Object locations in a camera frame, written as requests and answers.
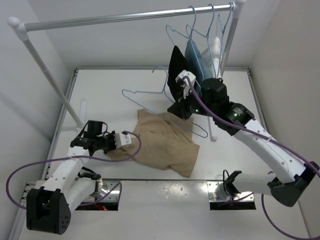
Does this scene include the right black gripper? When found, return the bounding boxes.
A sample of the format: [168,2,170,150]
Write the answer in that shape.
[167,85,216,121]

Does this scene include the light blue wire hanger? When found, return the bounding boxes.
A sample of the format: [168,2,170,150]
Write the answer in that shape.
[121,65,209,139]

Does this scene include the beige t shirt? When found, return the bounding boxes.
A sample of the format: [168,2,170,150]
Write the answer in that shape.
[104,108,201,179]

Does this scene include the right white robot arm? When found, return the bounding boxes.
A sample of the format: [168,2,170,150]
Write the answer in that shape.
[167,77,319,207]

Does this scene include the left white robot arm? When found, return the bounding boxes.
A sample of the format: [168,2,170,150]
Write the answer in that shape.
[26,120,121,235]

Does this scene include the blue hanger with denim garment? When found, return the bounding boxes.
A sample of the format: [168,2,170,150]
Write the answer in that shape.
[185,4,218,78]

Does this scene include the blue hanger with white garment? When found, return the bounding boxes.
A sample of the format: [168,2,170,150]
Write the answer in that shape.
[213,2,234,79]

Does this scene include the blue hanger with black garment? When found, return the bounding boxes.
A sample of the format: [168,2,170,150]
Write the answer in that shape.
[165,24,192,47]

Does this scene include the black hanging garment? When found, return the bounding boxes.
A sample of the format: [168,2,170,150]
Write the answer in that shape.
[167,46,197,100]

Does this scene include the blue denim hanging garment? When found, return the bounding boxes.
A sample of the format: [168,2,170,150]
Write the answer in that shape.
[184,39,213,84]

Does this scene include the white hanging garment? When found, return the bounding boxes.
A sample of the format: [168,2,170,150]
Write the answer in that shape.
[201,36,222,78]

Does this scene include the white and silver clothes rack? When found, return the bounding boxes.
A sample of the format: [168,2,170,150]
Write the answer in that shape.
[7,0,246,129]

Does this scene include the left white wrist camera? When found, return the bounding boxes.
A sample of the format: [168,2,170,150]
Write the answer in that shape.
[114,132,132,149]

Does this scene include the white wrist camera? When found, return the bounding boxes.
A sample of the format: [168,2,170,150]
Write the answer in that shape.
[175,70,196,99]
[114,132,132,149]

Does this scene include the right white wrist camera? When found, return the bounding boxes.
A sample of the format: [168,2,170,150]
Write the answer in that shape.
[175,70,196,99]

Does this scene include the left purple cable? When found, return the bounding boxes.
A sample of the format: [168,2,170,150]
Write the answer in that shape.
[5,130,142,210]

